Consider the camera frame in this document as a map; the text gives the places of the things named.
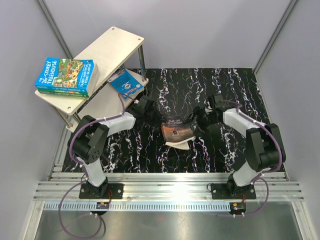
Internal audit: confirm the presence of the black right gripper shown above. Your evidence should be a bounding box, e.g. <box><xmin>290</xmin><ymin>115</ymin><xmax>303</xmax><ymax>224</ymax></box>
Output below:
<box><xmin>181</xmin><ymin>106</ymin><xmax>219</xmax><ymax>138</ymax></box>

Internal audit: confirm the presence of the dark tale of two cities book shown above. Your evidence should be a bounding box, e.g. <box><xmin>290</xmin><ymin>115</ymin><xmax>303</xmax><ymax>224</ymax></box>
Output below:
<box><xmin>161</xmin><ymin>115</ymin><xmax>196</xmax><ymax>151</ymax></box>

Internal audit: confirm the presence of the blue paperback book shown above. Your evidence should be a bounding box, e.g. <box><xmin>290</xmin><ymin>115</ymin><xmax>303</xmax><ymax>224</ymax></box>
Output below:
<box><xmin>107</xmin><ymin>68</ymin><xmax>143</xmax><ymax>100</ymax></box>

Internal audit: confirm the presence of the dark green 104-storey treehouse book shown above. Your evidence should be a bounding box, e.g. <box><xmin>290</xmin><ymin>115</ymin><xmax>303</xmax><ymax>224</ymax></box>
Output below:
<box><xmin>37</xmin><ymin>88</ymin><xmax>90</xmax><ymax>99</ymax></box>

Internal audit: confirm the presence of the blue 26-storey treehouse book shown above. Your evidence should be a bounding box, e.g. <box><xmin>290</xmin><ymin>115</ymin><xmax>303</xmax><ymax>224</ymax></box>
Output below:
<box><xmin>34</xmin><ymin>57</ymin><xmax>100</xmax><ymax>95</ymax></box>

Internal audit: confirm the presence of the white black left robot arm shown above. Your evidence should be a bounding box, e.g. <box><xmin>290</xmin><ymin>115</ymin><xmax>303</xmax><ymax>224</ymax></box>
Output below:
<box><xmin>68</xmin><ymin>95</ymin><xmax>163</xmax><ymax>199</ymax></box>

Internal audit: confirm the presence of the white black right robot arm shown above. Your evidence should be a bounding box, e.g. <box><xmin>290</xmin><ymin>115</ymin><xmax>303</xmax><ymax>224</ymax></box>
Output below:
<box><xmin>189</xmin><ymin>94</ymin><xmax>286</xmax><ymax>201</ymax></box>

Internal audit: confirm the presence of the white two-tier shelf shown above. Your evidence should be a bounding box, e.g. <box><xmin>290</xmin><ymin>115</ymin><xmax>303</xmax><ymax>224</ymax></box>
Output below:
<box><xmin>35</xmin><ymin>26</ymin><xmax>149</xmax><ymax>132</ymax></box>

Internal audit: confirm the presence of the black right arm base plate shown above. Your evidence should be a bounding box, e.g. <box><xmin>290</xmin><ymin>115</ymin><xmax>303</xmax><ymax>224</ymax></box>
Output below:
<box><xmin>210</xmin><ymin>183</ymin><xmax>257</xmax><ymax>200</ymax></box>

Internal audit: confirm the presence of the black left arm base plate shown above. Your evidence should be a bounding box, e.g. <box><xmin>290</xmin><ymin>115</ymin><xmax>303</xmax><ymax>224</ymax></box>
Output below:
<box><xmin>79</xmin><ymin>183</ymin><xmax>124</xmax><ymax>200</ymax></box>

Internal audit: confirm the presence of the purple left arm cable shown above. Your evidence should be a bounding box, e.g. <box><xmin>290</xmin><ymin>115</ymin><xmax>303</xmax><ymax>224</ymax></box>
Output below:
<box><xmin>57</xmin><ymin>92</ymin><xmax>141</xmax><ymax>238</ymax></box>

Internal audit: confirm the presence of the aluminium rail frame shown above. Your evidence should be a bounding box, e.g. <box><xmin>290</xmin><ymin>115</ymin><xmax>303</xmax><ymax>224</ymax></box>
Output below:
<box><xmin>23</xmin><ymin>163</ymin><xmax>317</xmax><ymax>240</ymax></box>

